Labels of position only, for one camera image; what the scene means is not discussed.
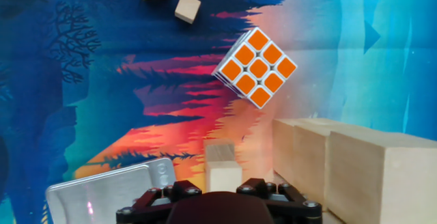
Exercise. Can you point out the tiny wooden cube block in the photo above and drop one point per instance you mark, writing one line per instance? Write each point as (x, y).
(187, 8)

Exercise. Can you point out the forest sunset print cloth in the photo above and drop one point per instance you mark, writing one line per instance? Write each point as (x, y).
(85, 114)

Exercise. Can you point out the rubiks cube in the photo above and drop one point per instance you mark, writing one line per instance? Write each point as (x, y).
(258, 67)

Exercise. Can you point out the silver digital kitchen scale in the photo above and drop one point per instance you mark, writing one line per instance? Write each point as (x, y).
(102, 193)

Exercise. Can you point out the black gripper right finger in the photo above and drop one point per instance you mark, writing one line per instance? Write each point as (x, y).
(293, 210)

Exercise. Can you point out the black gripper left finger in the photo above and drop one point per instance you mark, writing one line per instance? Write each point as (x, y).
(147, 212)

